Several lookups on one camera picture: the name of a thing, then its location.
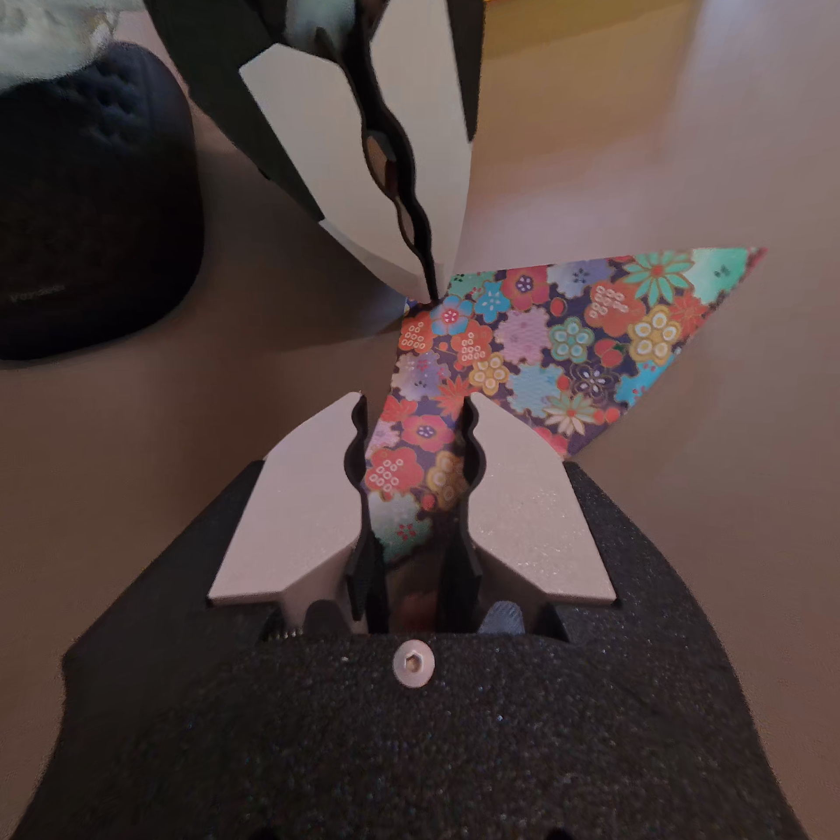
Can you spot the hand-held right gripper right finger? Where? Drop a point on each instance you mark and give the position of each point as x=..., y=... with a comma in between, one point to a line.
x=538, y=525

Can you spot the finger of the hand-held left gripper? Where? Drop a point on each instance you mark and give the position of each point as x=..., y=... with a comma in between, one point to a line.
x=427, y=92
x=315, y=131

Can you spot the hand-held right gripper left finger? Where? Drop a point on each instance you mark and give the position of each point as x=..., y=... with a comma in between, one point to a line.
x=289, y=525

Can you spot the dark flower origami paper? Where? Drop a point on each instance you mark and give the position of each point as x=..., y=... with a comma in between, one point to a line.
x=578, y=328

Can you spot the black textured armrest pad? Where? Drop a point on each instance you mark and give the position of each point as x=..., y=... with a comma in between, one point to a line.
x=92, y=197

